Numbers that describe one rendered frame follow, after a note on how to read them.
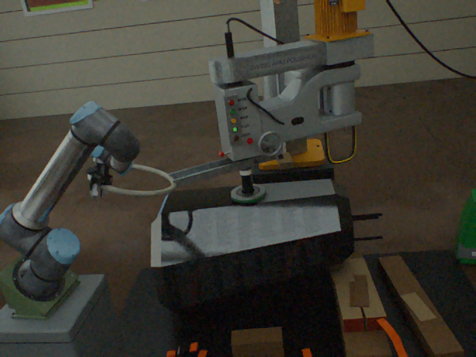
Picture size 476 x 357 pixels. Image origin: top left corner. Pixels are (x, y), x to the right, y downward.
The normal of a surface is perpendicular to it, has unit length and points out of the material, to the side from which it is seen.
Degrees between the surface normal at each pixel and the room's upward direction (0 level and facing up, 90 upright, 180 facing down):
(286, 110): 90
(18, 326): 0
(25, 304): 90
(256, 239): 45
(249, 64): 90
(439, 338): 0
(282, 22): 90
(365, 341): 0
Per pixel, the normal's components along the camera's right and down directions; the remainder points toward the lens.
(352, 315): -0.12, -0.91
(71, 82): -0.13, 0.40
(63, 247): 0.67, -0.60
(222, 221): -0.08, -0.37
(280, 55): 0.33, 0.33
